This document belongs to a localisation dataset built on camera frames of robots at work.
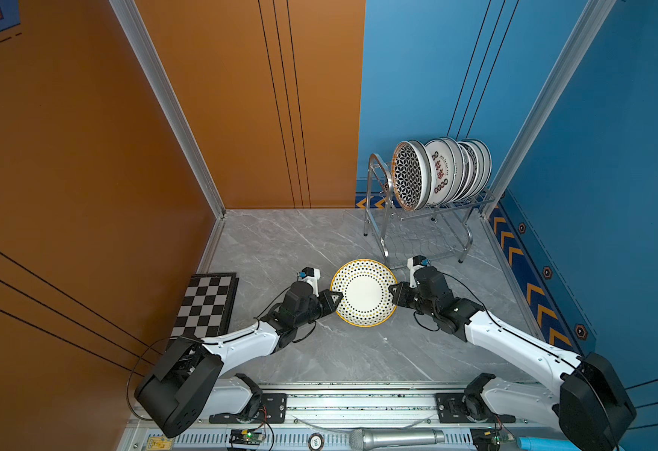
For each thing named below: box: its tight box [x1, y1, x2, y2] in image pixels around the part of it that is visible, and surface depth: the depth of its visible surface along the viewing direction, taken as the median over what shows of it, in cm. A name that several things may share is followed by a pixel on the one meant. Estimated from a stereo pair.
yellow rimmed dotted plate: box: [329, 258, 399, 328], surface depth 86 cm
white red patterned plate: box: [423, 137, 462, 205], surface depth 81 cm
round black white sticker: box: [308, 432, 325, 451], surface depth 71 cm
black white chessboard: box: [171, 272, 240, 339], surface depth 91 cm
